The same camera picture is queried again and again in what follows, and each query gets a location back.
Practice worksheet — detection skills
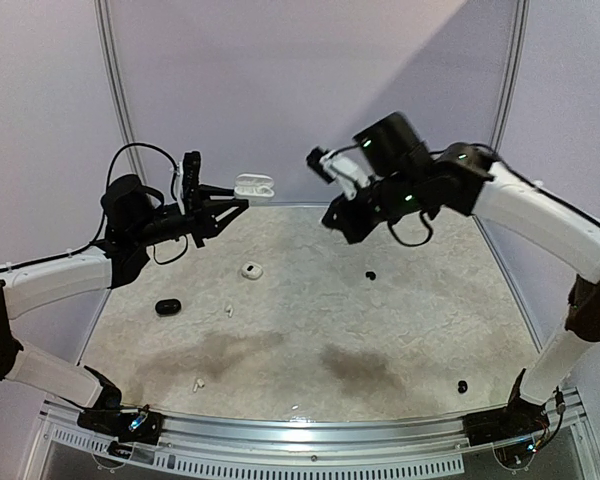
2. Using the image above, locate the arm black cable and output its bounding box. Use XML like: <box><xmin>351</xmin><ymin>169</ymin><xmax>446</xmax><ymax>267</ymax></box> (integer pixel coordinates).
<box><xmin>387</xmin><ymin>209</ymin><xmax>434</xmax><ymax>249</ymax></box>
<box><xmin>0</xmin><ymin>142</ymin><xmax>191</xmax><ymax>274</ymax></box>

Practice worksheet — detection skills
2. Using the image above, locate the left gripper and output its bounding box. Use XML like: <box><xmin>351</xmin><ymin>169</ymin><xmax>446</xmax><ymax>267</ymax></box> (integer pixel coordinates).
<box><xmin>130</xmin><ymin>183</ymin><xmax>247</xmax><ymax>247</ymax></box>

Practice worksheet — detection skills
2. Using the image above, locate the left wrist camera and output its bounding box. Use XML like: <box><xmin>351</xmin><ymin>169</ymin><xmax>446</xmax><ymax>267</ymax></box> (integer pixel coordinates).
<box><xmin>173</xmin><ymin>151</ymin><xmax>202</xmax><ymax>215</ymax></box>

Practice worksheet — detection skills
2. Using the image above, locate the aluminium front rail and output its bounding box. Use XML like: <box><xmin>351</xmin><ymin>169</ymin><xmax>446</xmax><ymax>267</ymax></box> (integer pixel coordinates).
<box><xmin>24</xmin><ymin>390</ymin><xmax>600</xmax><ymax>479</ymax></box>

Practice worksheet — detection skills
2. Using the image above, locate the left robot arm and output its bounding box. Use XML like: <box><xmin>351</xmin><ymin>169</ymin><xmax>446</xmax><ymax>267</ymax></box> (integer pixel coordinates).
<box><xmin>0</xmin><ymin>174</ymin><xmax>249</xmax><ymax>434</ymax></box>

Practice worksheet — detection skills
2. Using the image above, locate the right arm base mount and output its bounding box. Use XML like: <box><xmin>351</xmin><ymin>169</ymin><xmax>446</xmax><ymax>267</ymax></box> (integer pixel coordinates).
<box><xmin>462</xmin><ymin>400</ymin><xmax>549</xmax><ymax>446</ymax></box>

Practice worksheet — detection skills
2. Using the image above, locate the black charging case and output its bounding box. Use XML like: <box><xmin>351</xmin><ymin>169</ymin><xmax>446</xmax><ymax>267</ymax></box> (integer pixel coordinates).
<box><xmin>155</xmin><ymin>299</ymin><xmax>182</xmax><ymax>316</ymax></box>

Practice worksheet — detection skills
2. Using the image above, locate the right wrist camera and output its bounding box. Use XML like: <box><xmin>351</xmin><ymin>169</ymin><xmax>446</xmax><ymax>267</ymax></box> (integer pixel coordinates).
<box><xmin>306</xmin><ymin>145</ymin><xmax>371</xmax><ymax>200</ymax></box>

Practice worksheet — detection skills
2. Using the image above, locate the left aluminium corner post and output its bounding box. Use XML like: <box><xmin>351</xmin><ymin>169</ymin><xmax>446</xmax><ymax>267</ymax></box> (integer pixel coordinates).
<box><xmin>93</xmin><ymin>0</ymin><xmax>155</xmax><ymax>217</ymax></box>

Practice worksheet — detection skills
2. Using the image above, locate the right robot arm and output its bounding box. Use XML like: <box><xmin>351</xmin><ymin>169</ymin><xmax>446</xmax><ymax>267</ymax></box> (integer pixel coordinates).
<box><xmin>306</xmin><ymin>112</ymin><xmax>600</xmax><ymax>438</ymax></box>

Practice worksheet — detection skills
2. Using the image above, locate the white stem earbud lower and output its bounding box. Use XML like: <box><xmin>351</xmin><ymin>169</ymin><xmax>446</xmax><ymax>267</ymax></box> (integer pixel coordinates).
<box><xmin>192</xmin><ymin>379</ymin><xmax>205</xmax><ymax>393</ymax></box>

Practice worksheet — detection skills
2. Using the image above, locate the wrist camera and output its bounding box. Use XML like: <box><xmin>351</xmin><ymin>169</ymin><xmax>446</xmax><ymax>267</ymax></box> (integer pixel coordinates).
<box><xmin>306</xmin><ymin>145</ymin><xmax>371</xmax><ymax>200</ymax></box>
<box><xmin>173</xmin><ymin>151</ymin><xmax>202</xmax><ymax>215</ymax></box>

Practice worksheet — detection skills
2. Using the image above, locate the right aluminium corner post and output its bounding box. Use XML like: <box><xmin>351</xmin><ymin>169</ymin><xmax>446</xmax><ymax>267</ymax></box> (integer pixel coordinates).
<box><xmin>481</xmin><ymin>0</ymin><xmax>530</xmax><ymax>151</ymax></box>

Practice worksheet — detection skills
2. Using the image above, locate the white oval charging case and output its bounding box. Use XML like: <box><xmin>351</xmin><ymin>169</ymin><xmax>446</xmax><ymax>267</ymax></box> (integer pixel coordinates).
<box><xmin>233</xmin><ymin>173</ymin><xmax>275</xmax><ymax>202</ymax></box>

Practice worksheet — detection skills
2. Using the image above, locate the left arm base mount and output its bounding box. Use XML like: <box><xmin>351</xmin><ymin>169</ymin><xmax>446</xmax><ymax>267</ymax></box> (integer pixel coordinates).
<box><xmin>77</xmin><ymin>405</ymin><xmax>165</xmax><ymax>445</ymax></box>

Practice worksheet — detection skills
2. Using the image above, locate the aluminium corner post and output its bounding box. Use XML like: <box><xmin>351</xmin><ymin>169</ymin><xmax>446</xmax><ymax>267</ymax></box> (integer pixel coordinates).
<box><xmin>481</xmin><ymin>0</ymin><xmax>530</xmax><ymax>151</ymax></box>
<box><xmin>93</xmin><ymin>0</ymin><xmax>155</xmax><ymax>217</ymax></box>

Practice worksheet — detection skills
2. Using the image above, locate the white open charging case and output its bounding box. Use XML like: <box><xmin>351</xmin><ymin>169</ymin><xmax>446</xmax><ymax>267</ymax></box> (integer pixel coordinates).
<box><xmin>240</xmin><ymin>262</ymin><xmax>264</xmax><ymax>280</ymax></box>

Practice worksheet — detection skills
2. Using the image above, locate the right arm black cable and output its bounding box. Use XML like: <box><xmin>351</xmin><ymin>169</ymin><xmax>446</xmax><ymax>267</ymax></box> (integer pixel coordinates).
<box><xmin>387</xmin><ymin>209</ymin><xmax>434</xmax><ymax>249</ymax></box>

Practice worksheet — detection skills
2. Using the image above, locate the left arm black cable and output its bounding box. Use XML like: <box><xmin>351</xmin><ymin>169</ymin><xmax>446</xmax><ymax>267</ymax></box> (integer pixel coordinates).
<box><xmin>0</xmin><ymin>142</ymin><xmax>191</xmax><ymax>274</ymax></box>

